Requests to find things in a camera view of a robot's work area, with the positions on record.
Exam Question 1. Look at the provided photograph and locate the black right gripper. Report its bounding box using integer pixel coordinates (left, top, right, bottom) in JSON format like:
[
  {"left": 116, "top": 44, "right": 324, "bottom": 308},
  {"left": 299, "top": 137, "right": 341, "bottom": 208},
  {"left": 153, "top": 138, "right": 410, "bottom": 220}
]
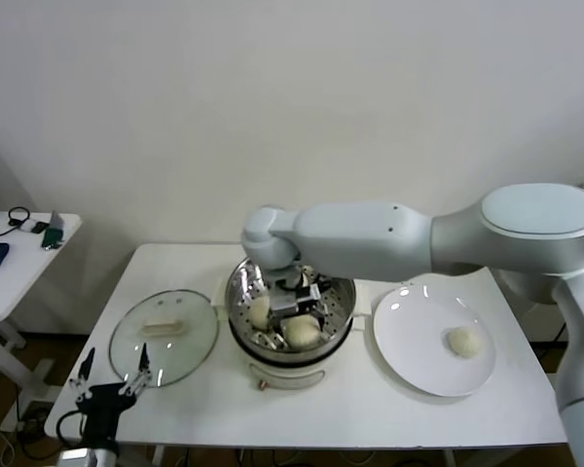
[{"left": 267, "top": 289, "right": 340, "bottom": 349}]

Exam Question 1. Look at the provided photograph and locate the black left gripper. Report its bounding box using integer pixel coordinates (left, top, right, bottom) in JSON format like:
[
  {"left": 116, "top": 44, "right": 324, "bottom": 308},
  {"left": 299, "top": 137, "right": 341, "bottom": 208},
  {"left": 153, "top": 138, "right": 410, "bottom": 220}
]
[{"left": 69, "top": 341, "right": 153, "bottom": 449}]

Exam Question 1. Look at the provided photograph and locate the round glass pot lid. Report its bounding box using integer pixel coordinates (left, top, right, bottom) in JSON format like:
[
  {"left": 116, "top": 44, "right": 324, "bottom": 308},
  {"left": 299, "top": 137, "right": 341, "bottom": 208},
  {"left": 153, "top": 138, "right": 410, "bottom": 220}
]
[{"left": 108, "top": 289, "right": 220, "bottom": 389}]

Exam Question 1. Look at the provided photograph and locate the stainless steel steamer basket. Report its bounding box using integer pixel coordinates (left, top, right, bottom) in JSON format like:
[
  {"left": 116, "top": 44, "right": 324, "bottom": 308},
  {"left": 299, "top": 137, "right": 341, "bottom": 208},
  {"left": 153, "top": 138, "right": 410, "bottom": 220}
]
[{"left": 223, "top": 257, "right": 357, "bottom": 364}]

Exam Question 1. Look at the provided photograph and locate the white electric cooker pot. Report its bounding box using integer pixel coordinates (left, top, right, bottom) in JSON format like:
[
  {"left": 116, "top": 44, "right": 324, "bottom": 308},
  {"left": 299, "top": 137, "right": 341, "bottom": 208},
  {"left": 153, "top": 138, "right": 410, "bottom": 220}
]
[{"left": 209, "top": 276, "right": 372, "bottom": 395}]

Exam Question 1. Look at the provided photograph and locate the white round plate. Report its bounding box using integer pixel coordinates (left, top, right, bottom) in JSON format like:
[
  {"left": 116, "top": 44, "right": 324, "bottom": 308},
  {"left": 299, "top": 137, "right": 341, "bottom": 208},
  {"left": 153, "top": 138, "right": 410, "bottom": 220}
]
[{"left": 372, "top": 285, "right": 496, "bottom": 398}]

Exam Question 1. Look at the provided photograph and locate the white side table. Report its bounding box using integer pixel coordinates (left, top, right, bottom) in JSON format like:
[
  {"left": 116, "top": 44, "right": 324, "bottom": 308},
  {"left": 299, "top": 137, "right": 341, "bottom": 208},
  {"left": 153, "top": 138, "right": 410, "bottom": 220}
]
[{"left": 0, "top": 211, "right": 83, "bottom": 434}]

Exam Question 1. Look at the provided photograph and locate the green clamp tool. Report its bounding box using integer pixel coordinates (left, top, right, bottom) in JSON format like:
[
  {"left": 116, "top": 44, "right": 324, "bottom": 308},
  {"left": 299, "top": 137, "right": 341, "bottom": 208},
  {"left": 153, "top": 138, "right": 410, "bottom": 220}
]
[{"left": 41, "top": 209, "right": 65, "bottom": 252}]

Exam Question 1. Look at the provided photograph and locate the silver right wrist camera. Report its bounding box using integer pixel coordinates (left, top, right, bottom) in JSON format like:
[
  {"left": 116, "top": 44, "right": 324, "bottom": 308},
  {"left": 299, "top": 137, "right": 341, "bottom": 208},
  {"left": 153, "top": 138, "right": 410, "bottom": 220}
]
[{"left": 270, "top": 284, "right": 325, "bottom": 317}]

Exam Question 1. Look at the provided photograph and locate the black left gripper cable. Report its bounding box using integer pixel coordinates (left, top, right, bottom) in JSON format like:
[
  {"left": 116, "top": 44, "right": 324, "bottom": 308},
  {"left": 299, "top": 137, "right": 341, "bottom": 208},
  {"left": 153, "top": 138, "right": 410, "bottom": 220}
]
[{"left": 55, "top": 411, "right": 87, "bottom": 445}]

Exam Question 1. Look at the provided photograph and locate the black looped cable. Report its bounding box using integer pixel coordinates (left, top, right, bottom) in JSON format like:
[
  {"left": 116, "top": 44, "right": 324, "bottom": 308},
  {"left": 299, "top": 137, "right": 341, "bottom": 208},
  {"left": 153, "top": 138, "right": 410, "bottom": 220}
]
[{"left": 7, "top": 207, "right": 33, "bottom": 229}]

